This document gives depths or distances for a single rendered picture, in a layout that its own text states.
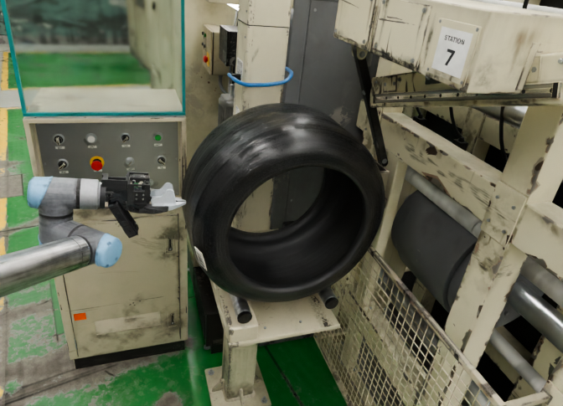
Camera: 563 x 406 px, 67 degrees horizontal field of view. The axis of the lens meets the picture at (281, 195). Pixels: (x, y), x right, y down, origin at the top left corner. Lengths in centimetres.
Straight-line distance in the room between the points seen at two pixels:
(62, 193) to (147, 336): 130
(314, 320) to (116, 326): 109
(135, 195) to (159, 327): 123
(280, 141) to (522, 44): 53
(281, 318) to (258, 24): 91
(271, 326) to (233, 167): 59
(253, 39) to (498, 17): 69
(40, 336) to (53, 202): 159
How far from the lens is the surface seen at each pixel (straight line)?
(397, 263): 229
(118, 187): 113
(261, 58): 134
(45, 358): 254
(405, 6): 107
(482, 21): 88
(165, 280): 207
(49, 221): 115
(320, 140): 108
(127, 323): 223
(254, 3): 131
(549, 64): 95
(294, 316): 147
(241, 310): 130
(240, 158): 105
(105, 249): 106
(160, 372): 236
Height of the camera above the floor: 182
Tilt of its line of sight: 28 degrees down
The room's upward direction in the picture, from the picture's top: 6 degrees clockwise
